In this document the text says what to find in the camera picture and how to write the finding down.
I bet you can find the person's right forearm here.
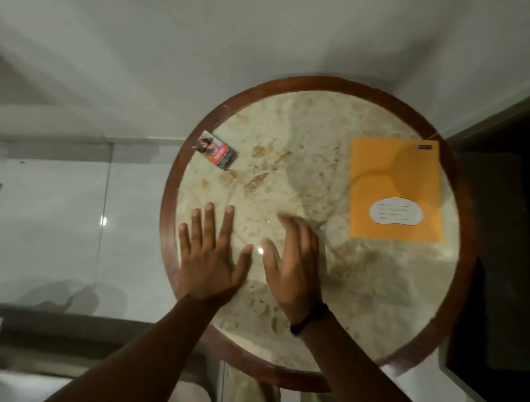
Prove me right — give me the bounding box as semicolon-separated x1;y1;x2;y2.
299;311;412;402

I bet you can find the small printed card box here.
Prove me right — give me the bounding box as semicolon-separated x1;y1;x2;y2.
192;130;238;171

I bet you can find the black wristband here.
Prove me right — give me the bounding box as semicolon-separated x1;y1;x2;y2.
290;302;330;336

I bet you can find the orange notebook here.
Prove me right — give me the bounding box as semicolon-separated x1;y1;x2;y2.
349;137;443;243

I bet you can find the round marble wooden-rim table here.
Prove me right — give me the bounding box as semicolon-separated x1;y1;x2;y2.
159;75;477;393

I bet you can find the person's left forearm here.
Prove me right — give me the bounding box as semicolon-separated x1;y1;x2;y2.
43;294;226;402

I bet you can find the person's left hand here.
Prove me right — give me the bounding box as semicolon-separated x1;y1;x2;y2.
177;202;254;308

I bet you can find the person's right hand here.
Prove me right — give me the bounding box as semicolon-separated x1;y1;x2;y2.
260;213;323;326

